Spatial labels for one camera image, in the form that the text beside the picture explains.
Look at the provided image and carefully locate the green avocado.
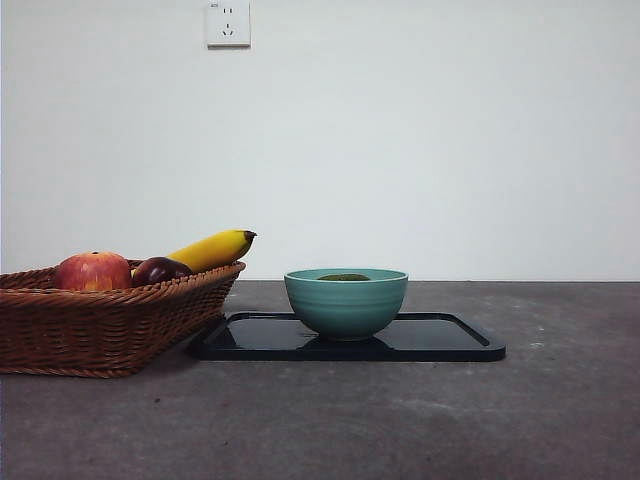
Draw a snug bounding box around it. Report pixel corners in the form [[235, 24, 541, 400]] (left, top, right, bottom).
[[316, 272, 372, 283]]

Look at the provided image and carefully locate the teal ceramic bowl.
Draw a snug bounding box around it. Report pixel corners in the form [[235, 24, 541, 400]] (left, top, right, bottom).
[[283, 268, 410, 343]]

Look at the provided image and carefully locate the yellow banana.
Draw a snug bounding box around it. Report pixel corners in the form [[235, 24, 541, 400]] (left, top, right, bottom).
[[167, 229, 259, 274]]

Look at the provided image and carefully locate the dark glossy rectangular tray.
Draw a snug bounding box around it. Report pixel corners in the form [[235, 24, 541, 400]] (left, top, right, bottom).
[[187, 311, 507, 363]]

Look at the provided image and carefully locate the dark red plum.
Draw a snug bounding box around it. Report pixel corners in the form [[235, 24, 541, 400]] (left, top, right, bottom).
[[132, 256, 194, 288]]

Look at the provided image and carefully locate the red apple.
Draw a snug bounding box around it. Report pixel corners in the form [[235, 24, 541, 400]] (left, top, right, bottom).
[[53, 251, 134, 292]]

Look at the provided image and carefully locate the brown wicker basket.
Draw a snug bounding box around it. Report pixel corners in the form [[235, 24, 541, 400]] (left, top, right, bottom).
[[0, 259, 248, 379]]

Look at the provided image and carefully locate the white wall socket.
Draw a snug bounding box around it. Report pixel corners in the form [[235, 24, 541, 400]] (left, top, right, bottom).
[[207, 0, 252, 50]]

